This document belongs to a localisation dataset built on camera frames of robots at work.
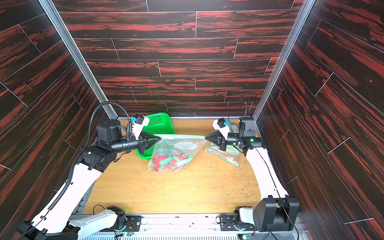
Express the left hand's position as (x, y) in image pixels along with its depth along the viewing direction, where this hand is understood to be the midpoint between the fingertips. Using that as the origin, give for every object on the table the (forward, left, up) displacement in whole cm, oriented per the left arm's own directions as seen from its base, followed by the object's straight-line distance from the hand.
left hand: (160, 138), depth 63 cm
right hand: (+9, -22, -8) cm, 25 cm away
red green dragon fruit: (0, -4, -21) cm, 21 cm away
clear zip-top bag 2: (+13, -39, -32) cm, 52 cm away
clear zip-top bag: (+4, -3, -18) cm, 18 cm away
